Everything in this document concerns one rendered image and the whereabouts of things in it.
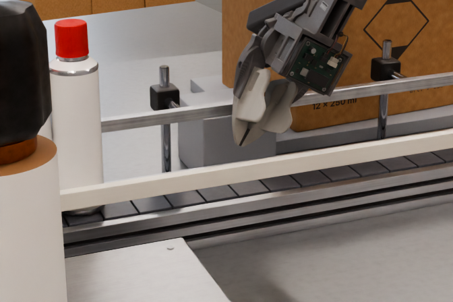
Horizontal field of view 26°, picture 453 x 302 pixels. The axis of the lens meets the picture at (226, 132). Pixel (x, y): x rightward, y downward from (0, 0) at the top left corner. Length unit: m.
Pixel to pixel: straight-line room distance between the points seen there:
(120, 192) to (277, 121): 0.19
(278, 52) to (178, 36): 0.86
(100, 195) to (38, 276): 0.31
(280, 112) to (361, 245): 0.17
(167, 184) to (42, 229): 0.35
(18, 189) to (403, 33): 0.81
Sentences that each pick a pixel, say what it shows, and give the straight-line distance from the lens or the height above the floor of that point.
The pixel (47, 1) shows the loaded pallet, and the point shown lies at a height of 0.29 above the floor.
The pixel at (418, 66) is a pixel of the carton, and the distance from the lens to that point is 1.43.
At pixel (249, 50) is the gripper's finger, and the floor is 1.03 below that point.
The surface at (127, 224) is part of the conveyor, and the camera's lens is 1.04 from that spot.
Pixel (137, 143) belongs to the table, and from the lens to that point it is 1.37.
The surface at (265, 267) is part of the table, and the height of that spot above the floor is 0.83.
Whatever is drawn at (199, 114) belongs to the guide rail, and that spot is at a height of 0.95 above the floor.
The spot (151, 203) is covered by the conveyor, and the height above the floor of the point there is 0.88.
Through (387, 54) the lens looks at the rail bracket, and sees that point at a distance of 1.28.
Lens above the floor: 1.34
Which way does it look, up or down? 21 degrees down
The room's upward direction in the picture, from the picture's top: straight up
